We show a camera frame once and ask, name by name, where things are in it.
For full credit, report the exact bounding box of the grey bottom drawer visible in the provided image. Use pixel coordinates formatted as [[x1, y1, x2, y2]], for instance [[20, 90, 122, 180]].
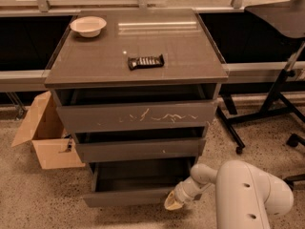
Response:
[[84, 156, 197, 207]]

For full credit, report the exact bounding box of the black rolling side table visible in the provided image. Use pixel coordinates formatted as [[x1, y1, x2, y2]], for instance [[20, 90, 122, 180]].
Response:
[[216, 0, 305, 155]]

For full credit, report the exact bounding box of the black office chair base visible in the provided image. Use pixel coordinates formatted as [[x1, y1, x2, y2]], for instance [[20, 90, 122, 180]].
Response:
[[282, 133, 305, 193]]

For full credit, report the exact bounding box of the white bowl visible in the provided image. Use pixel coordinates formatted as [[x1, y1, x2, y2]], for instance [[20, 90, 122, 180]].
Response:
[[70, 16, 107, 38]]

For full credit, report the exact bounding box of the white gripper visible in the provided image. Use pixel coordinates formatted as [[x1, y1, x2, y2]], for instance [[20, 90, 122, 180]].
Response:
[[164, 177, 211, 211]]

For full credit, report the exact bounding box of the grey top drawer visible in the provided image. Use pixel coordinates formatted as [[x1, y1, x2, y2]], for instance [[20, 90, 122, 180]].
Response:
[[57, 85, 216, 133]]

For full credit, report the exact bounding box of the metal window railing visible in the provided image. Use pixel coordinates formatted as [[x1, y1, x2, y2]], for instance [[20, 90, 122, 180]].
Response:
[[0, 0, 305, 16]]

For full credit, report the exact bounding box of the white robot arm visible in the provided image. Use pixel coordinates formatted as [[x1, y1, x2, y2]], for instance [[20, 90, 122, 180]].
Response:
[[164, 160, 294, 229]]

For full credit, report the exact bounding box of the open cardboard box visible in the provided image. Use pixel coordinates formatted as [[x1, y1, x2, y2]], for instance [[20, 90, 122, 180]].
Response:
[[11, 92, 85, 169]]

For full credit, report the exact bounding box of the grey drawer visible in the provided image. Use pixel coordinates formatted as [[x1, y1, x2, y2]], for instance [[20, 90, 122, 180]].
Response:
[[76, 127, 205, 162], [57, 85, 216, 133], [84, 156, 197, 207]]

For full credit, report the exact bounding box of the black snack bar wrapper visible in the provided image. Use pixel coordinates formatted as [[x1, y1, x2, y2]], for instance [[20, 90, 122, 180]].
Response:
[[128, 54, 165, 71]]

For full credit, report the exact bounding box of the grey drawer cabinet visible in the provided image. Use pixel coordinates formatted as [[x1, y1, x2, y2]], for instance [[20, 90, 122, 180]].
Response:
[[44, 8, 229, 183]]

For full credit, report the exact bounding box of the grey middle drawer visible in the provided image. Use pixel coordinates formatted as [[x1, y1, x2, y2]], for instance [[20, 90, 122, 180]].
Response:
[[76, 127, 205, 162]]

